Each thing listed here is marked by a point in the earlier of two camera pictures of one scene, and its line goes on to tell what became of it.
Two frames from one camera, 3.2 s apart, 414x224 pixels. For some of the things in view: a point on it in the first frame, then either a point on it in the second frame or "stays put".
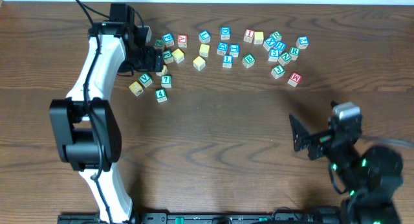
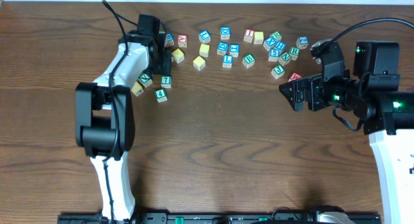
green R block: x=294 y=52 stays put
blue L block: x=227 y=61 stays put
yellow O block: x=204 y=50 stays put
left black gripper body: x=156 y=58 → x=165 y=63
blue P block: x=168 y=39 stays put
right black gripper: x=314 y=143 → x=308 y=92
